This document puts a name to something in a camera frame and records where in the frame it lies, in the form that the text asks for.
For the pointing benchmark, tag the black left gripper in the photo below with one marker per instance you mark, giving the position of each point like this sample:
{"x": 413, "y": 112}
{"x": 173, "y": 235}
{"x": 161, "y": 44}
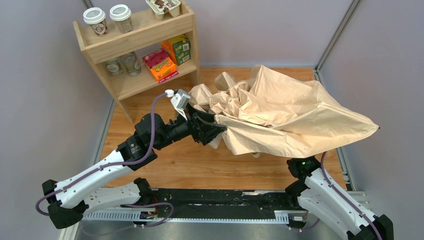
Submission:
{"x": 195, "y": 125}

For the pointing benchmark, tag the beige umbrella with black shaft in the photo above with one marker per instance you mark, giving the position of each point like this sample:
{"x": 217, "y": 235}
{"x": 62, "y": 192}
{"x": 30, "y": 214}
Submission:
{"x": 276, "y": 114}

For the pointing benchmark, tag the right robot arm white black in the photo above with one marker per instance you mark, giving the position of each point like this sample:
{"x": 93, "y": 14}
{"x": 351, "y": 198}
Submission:
{"x": 316, "y": 192}

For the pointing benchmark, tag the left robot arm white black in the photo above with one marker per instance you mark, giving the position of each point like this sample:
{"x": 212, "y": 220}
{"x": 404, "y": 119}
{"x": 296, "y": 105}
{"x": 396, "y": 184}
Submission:
{"x": 70, "y": 199}

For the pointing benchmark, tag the orange pink snack box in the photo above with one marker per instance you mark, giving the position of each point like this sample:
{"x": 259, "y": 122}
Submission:
{"x": 160, "y": 65}

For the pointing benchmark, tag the green orange carton box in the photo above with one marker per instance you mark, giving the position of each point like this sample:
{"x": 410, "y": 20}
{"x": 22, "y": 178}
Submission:
{"x": 178, "y": 48}

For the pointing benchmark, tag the wooden two-tier shelf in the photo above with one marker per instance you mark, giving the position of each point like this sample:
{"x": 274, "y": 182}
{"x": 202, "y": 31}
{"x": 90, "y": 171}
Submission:
{"x": 146, "y": 37}

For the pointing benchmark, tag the clear glass jar right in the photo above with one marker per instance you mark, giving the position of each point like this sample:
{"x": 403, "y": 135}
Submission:
{"x": 131, "y": 63}

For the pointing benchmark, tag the clear glass jar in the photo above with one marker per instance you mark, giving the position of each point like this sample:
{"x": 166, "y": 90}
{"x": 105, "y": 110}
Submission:
{"x": 131, "y": 63}
{"x": 114, "y": 66}

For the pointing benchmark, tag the clear glass jar left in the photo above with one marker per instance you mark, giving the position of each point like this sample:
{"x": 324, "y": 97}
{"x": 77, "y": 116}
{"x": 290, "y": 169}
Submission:
{"x": 114, "y": 66}

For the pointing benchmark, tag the pudding cup multipack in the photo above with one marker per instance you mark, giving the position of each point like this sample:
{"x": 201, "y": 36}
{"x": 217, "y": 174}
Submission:
{"x": 162, "y": 7}

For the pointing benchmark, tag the paper cup grey sleeve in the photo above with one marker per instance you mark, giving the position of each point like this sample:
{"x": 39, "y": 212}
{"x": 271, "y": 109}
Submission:
{"x": 121, "y": 15}

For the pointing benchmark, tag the paper cup red logo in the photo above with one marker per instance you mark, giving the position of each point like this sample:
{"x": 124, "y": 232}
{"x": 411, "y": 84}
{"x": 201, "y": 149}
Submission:
{"x": 95, "y": 17}

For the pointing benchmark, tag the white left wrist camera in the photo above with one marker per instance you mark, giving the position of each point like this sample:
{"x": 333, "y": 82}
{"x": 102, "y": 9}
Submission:
{"x": 179, "y": 99}

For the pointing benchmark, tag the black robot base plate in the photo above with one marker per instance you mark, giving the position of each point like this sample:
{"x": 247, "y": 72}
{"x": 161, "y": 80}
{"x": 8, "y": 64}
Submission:
{"x": 223, "y": 203}

